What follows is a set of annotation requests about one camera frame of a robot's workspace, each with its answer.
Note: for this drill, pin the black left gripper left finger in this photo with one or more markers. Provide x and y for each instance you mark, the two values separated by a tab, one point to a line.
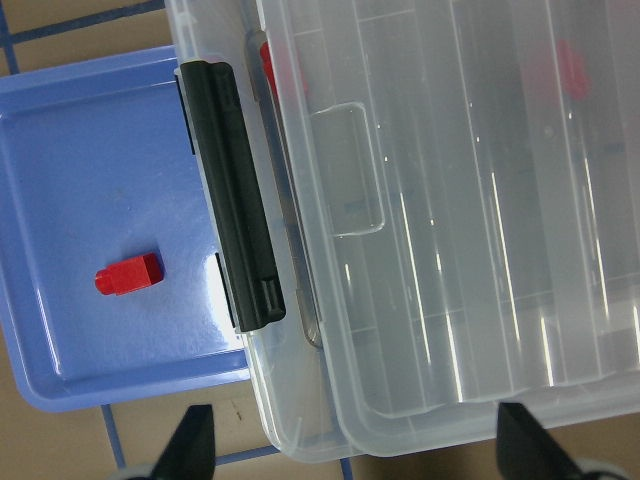
189	454

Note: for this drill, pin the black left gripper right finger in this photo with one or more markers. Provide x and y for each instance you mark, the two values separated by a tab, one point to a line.
526	450

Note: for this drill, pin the red block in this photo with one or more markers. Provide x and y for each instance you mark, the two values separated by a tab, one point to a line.
279	78
129	275
574	78

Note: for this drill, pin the clear ribbed box lid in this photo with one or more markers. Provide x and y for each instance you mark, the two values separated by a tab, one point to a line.
472	232

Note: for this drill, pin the blue plastic tray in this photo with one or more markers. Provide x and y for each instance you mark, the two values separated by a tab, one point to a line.
97	167

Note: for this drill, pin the clear plastic storage box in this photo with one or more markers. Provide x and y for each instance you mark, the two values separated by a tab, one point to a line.
286	363

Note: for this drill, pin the black box latch handle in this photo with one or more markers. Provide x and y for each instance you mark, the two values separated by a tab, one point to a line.
221	142

